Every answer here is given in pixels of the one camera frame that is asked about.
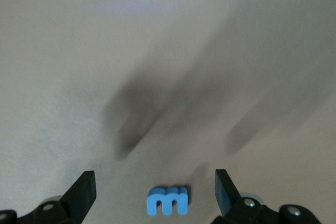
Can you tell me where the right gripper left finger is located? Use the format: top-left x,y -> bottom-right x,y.
0,170 -> 97,224

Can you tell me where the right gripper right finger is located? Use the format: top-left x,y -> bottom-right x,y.
212,168 -> 322,224

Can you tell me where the light blue letter m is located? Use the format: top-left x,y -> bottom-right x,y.
146,186 -> 189,216

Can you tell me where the brown table cover sheet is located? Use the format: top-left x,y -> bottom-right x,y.
0,0 -> 336,224

